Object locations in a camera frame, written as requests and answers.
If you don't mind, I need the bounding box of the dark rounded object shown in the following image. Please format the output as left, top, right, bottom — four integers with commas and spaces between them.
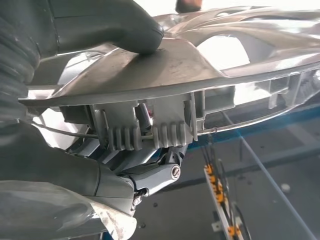
174, 0, 203, 14

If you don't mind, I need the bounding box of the rail with orange clips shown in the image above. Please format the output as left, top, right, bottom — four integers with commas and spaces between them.
202, 132, 252, 240

